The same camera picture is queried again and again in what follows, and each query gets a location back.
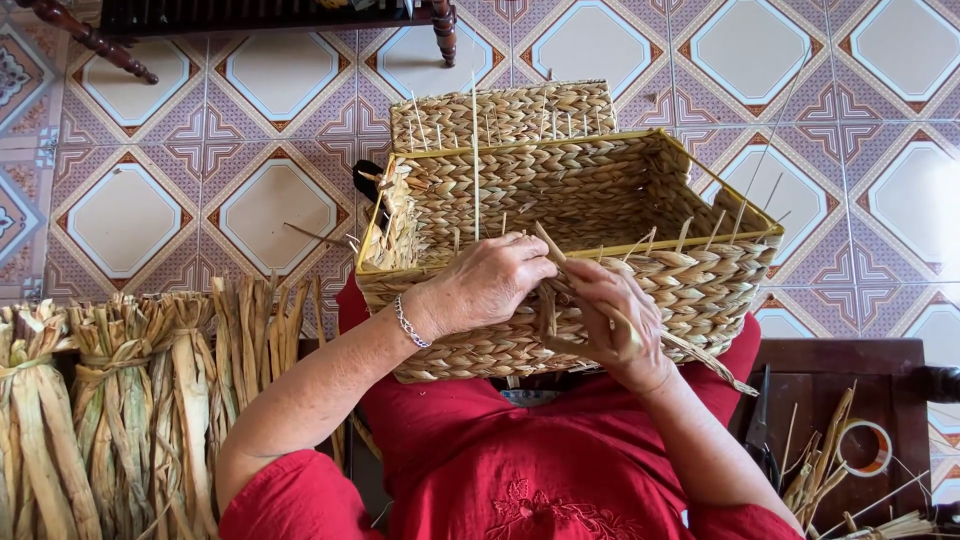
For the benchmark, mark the dark wooden bench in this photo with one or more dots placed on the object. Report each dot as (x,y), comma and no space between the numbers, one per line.
(225,19)

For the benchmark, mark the dark wooden stool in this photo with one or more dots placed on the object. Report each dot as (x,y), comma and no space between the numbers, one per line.
(825,367)

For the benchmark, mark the loose thin straw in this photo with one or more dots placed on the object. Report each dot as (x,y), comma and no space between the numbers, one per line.
(315,235)

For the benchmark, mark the small woven straw basket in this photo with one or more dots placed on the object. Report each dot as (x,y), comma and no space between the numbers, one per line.
(510,112)

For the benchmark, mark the black scissors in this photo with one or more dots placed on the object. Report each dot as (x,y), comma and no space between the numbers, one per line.
(759,420)

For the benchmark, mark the person's right fingers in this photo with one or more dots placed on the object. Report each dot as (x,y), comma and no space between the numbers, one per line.
(600,292)

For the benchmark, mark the clear tape roll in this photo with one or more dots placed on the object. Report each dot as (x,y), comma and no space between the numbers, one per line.
(886,450)

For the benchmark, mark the person's left hand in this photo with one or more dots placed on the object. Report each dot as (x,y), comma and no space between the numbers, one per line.
(472,289)

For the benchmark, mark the heap of straw scraps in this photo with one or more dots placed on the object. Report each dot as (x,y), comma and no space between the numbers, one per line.
(817,472)

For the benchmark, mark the person's left fingers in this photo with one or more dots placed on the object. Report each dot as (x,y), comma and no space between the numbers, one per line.
(532,259)

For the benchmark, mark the dried straw weaving strand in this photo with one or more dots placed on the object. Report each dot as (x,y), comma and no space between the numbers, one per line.
(551,247)

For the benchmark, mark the person's right hand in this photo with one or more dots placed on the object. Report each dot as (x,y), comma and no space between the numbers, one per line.
(626,337)

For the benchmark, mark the large woven straw basket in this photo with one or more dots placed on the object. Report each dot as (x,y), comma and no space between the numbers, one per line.
(600,187)

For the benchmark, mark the person's red shirt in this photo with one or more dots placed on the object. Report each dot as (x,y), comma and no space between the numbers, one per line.
(487,465)

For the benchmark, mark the dried straw bundle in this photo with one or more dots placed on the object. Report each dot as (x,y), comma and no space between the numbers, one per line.
(112,405)
(187,390)
(37,420)
(255,337)

